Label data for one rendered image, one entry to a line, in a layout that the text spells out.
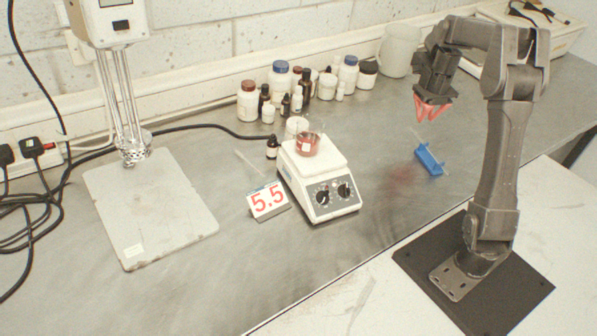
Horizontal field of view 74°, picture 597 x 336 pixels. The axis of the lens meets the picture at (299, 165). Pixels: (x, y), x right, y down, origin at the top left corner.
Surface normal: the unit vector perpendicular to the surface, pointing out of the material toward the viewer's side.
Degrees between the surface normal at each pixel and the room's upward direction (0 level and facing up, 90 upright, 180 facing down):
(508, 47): 46
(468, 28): 84
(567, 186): 0
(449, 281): 1
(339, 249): 0
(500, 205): 56
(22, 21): 90
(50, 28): 90
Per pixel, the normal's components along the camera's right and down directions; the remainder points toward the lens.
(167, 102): 0.58, 0.60
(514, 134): 0.11, 0.16
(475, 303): 0.13, -0.72
